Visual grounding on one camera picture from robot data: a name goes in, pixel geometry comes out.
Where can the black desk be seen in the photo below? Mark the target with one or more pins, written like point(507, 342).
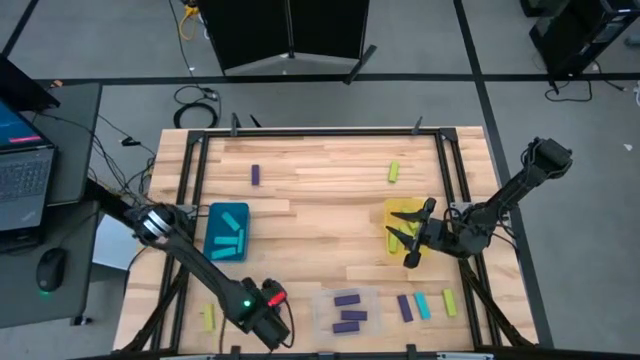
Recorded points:
point(75, 150)

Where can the black partition panel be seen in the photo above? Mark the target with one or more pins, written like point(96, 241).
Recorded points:
point(250, 35)

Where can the black computer mouse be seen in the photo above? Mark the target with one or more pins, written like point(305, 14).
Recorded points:
point(50, 267)

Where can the clear plastic bin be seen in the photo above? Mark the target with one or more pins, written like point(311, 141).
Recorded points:
point(372, 300)

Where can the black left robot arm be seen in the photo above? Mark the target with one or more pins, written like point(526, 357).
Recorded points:
point(200, 262)

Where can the yellow plastic bin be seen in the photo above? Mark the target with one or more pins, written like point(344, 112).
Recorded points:
point(400, 205)

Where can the black aluminium table frame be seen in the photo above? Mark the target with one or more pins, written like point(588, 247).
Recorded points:
point(320, 133)

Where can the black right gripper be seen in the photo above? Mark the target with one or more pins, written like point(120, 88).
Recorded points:
point(439, 237)

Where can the black cabinet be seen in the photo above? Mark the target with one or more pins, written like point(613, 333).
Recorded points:
point(570, 40)

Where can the purple block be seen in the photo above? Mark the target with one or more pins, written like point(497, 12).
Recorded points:
point(354, 315)
point(347, 300)
point(255, 175)
point(404, 308)
point(346, 327)

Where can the grey laptop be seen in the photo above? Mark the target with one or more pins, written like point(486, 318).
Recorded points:
point(25, 185)

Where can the green block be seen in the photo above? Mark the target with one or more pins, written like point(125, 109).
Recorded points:
point(393, 245)
point(414, 227)
point(393, 172)
point(449, 302)
point(209, 317)

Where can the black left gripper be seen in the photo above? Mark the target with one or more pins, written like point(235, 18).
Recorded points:
point(272, 300)

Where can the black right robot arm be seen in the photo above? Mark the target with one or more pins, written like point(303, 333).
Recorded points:
point(515, 187)

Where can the white object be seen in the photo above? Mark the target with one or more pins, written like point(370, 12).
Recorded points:
point(637, 95)

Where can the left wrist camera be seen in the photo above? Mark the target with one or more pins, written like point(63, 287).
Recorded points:
point(272, 337)

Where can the teal plastic bin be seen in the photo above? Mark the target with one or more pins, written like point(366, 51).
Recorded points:
point(212, 212)

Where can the black monitor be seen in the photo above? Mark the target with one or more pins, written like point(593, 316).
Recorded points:
point(20, 87)

